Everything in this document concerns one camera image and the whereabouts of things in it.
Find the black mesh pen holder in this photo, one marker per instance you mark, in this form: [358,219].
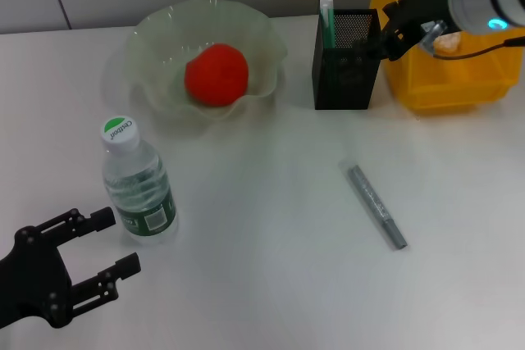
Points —
[344,83]

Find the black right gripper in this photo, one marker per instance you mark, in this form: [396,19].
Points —
[418,10]

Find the white paper ball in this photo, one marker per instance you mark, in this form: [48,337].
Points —
[448,43]

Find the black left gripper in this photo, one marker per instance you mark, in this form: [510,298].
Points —
[33,280]

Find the grey glitter marker pen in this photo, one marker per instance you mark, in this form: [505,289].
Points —
[373,202]

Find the clear water bottle green label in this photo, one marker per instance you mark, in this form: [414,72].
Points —
[139,194]

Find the red-orange toy orange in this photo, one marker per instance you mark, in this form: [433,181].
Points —
[217,75]

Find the mint green utility knife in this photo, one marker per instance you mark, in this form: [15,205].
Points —
[327,22]

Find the translucent green wavy fruit bowl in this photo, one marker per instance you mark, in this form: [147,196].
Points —
[164,46]

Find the yellow plastic storage bin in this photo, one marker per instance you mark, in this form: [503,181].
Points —
[451,87]

